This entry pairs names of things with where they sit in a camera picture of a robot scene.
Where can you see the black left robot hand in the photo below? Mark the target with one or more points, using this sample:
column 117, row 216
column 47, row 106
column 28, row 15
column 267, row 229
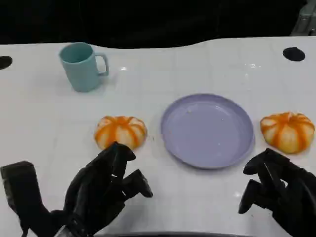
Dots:
column 93, row 187

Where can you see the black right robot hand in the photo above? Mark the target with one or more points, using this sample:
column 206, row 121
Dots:
column 293, row 192

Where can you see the orange and white bread roll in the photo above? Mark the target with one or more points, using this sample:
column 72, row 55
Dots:
column 287, row 133
column 121, row 130

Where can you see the lilac plate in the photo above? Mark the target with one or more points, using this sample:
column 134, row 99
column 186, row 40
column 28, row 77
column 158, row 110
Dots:
column 207, row 130

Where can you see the pale green mug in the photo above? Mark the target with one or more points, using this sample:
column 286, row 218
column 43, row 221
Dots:
column 80, row 69

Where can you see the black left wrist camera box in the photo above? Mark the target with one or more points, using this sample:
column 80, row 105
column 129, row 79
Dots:
column 22, row 187

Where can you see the grey metal frame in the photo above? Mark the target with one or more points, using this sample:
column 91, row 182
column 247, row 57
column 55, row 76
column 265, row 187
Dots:
column 304, row 19

